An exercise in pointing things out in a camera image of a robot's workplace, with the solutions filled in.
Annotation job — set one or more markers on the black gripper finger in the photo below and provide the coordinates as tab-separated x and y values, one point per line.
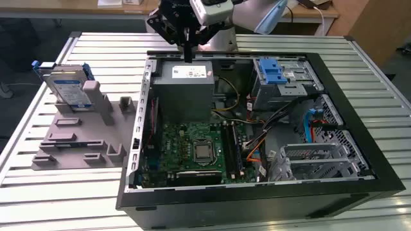
209	32
160	26

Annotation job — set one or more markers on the hard disk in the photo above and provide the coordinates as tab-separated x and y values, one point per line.
68	91

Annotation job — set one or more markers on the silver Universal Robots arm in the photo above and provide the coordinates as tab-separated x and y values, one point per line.
225	36

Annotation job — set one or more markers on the silver metal disk bay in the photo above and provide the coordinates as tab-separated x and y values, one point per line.
318	160

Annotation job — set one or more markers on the small white box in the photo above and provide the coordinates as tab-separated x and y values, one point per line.
132	2

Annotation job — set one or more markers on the white box on desk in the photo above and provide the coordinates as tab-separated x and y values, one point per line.
108	2

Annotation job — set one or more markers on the blue plastic drive latch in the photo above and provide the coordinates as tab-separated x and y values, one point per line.
273	71

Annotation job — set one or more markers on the wooden desk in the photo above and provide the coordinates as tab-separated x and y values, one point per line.
80	10

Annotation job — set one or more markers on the grey power supply unit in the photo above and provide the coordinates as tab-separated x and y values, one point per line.
183	101

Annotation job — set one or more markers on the dark device on desk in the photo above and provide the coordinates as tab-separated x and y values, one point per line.
313	3

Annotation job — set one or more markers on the metal optical drive cage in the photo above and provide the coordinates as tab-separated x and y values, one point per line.
289	92

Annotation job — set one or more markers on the CPU socket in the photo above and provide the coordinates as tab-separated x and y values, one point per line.
203	142

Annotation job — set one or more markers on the green motherboard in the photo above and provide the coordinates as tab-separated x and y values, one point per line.
179	144

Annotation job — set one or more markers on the black RAM slot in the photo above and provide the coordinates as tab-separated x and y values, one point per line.
227	149

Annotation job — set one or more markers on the dark blue RAM stick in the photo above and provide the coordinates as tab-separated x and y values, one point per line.
238	149

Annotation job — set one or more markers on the silver CPU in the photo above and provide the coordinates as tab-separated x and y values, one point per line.
203	151

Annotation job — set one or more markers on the grey parts rack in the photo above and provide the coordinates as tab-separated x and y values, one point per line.
90	134

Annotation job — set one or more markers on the brown wooden cabinet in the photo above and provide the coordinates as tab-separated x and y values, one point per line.
369	24

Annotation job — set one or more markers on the black graphics card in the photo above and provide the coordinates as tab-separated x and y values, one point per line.
199	176

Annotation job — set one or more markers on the black open PC case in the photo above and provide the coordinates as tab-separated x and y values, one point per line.
225	204

